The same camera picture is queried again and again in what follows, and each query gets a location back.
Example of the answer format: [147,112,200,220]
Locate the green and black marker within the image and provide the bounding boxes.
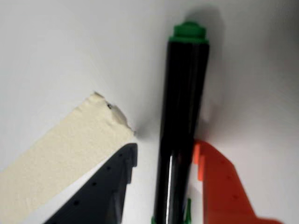
[150,21,211,224]

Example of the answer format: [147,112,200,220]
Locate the long beige masking tape strip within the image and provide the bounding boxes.
[0,91,136,212]

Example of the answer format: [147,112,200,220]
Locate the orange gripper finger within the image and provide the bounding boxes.
[192,139,285,224]

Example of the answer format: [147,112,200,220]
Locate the dark navy gripper finger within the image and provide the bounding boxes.
[43,142,138,224]

